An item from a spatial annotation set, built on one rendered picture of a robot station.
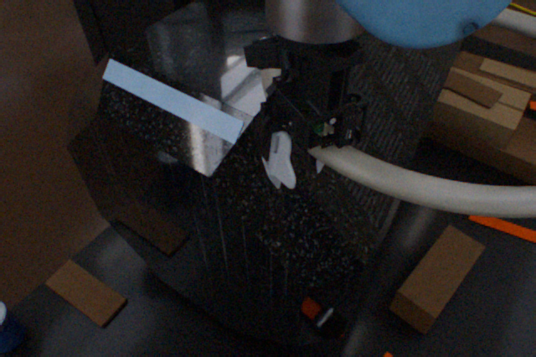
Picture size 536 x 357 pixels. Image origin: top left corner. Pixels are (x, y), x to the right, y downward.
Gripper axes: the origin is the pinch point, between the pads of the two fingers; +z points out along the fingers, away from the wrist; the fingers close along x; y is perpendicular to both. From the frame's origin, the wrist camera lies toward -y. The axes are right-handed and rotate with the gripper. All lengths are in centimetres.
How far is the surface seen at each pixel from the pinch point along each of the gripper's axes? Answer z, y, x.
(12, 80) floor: 78, -178, -46
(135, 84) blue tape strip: 5.7, -36.0, -11.5
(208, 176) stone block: 12.3, -15.3, -6.8
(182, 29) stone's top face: 2.4, -44.8, 1.0
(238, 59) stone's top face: 2.9, -31.0, 6.3
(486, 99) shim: 57, -47, 111
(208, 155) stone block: 10.0, -17.5, -5.5
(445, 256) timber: 69, -7, 58
